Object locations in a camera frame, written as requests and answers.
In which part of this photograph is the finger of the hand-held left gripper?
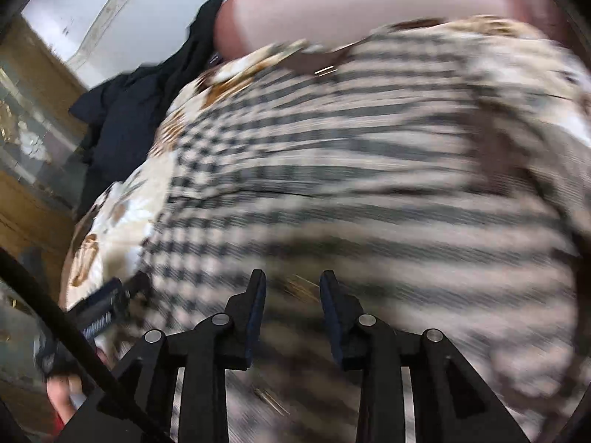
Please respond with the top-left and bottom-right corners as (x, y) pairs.
(121, 270), (153, 302)

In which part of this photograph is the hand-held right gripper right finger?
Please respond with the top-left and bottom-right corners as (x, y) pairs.
(320, 270), (532, 443)

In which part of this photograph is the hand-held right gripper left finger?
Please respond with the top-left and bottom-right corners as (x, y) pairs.
(58, 270), (268, 443)

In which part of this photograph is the black and cream checkered shirt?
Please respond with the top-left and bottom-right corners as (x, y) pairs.
(139, 18), (591, 443)

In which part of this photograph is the person's left hand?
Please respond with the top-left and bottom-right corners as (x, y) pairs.
(45, 348), (112, 426)

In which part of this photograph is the leaf printed cream blanket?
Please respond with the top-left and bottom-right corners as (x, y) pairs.
(60, 14), (568, 315)

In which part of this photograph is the wooden cabinet with glass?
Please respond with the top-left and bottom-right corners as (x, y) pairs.
(0, 14), (93, 443)

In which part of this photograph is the black clothing pile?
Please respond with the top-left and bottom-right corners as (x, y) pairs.
(69, 0), (227, 213)

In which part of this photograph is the black cable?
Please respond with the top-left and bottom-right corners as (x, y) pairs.
(0, 247), (172, 443)

